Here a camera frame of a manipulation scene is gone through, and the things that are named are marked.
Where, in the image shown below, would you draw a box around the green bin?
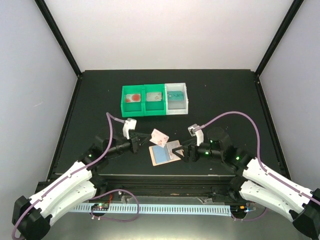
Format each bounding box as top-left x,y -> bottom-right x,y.
120,85 -> 144,118
142,83 -> 167,116

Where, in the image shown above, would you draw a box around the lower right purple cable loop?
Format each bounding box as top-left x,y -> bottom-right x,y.
230,204 -> 270,223

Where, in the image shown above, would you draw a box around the right black frame post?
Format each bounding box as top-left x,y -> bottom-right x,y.
255,0 -> 304,77

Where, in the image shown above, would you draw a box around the left black frame post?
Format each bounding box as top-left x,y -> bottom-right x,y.
35,0 -> 82,77

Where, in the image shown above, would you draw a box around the beige leather card holder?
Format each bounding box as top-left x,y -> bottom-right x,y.
149,145 -> 181,167

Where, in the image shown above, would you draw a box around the white vip card page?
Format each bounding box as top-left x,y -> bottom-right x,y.
149,129 -> 169,148
166,140 -> 180,161

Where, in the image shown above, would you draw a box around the red white card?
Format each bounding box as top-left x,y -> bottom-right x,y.
125,93 -> 141,103

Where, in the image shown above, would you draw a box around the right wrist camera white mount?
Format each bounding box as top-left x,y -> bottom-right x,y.
188,124 -> 204,147

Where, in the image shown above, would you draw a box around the white bin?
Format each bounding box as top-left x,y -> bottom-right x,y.
164,82 -> 189,115

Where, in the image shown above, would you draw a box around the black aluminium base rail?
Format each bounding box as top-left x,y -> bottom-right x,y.
95,174 -> 246,205

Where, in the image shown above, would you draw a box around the purple cable loop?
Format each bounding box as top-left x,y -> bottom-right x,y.
89,188 -> 140,223
230,204 -> 270,223

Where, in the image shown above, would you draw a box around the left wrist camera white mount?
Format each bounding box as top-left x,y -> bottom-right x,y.
122,118 -> 137,140

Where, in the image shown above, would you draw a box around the small circuit board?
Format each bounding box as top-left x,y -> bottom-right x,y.
230,205 -> 251,213
91,203 -> 110,211

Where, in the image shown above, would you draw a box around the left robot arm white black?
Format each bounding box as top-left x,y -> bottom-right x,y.
12,130 -> 151,240

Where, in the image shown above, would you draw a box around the left green bin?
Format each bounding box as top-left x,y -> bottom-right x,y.
120,85 -> 144,118

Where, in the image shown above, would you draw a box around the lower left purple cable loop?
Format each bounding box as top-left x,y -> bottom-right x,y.
89,188 -> 140,223

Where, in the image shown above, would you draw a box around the right small circuit board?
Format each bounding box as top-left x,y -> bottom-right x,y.
230,205 -> 251,213

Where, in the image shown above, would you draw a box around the black frame post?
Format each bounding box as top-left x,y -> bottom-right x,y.
35,0 -> 82,77
255,0 -> 304,77

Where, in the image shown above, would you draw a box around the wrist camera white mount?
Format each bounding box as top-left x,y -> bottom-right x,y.
122,118 -> 137,140
188,124 -> 204,147

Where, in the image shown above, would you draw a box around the white grey card in bin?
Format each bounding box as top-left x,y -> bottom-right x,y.
146,92 -> 163,102

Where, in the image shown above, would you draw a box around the white slotted cable duct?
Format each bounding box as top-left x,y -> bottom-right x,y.
70,203 -> 232,217

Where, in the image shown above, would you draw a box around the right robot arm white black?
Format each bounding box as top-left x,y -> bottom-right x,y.
171,126 -> 320,240

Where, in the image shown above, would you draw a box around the middle green bin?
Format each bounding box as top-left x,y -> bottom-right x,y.
142,83 -> 167,116

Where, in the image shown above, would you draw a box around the left small circuit board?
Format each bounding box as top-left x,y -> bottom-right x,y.
91,203 -> 110,211

